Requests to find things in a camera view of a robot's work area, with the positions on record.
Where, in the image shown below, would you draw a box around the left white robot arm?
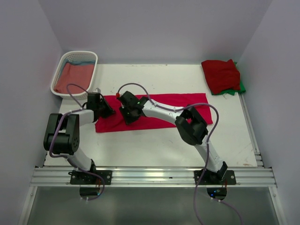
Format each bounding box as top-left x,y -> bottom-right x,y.
43,92 -> 115,184

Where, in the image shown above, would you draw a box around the white perforated plastic basket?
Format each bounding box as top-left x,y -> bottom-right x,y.
50,51 -> 98,100

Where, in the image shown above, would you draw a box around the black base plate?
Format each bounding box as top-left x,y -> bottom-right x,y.
68,170 -> 113,185
199,170 -> 237,185

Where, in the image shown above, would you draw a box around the green folded shirt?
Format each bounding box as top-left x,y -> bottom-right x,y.
210,60 -> 246,96

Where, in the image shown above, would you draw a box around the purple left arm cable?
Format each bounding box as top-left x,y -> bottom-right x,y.
48,83 -> 106,202

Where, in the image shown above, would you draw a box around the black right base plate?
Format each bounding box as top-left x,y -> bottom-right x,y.
199,170 -> 237,185

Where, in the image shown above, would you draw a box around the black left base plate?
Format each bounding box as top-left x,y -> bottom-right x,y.
68,170 -> 113,185

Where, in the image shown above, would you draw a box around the light blue folded shirt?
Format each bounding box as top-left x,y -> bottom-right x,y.
63,59 -> 96,66

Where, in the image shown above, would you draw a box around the crimson red t-shirt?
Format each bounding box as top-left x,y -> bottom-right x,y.
95,93 -> 213,133

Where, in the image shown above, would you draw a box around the dark red folded shirt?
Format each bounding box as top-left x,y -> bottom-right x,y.
201,59 -> 241,95

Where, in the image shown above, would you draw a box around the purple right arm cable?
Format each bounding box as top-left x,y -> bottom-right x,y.
117,83 -> 243,225

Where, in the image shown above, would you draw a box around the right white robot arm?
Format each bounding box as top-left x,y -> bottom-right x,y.
116,91 -> 228,184

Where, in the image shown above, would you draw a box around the salmon pink folded shirt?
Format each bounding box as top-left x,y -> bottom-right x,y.
53,63 -> 94,94

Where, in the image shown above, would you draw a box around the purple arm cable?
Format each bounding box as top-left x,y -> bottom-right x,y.
48,83 -> 106,202
117,83 -> 243,225

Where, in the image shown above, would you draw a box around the aluminium mounting rail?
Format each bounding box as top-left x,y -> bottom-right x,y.
30,166 -> 277,188

